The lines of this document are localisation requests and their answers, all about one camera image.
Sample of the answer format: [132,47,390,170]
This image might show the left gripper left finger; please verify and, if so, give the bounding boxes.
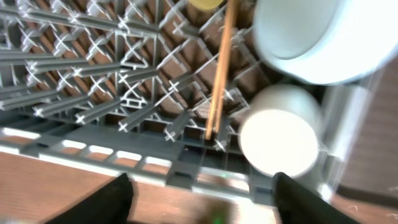
[47,173,134,224]

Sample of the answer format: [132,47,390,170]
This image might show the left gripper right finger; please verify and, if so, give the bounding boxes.
[272,172,358,224]

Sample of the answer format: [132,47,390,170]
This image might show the white paper cup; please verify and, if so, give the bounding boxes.
[238,84,322,177]

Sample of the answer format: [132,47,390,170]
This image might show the light blue bowl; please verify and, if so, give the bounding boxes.
[253,0,397,85]

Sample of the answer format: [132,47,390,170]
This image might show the wooden chopstick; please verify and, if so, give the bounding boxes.
[204,0,237,141]
[214,0,239,133]

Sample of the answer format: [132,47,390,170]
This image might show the yellow plastic plate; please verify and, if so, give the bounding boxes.
[188,0,223,11]

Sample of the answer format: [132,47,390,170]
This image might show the grey plastic dishwasher rack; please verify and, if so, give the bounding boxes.
[1,0,294,205]

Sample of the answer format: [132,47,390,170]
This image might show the dark brown serving tray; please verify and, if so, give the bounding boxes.
[337,58,397,208]

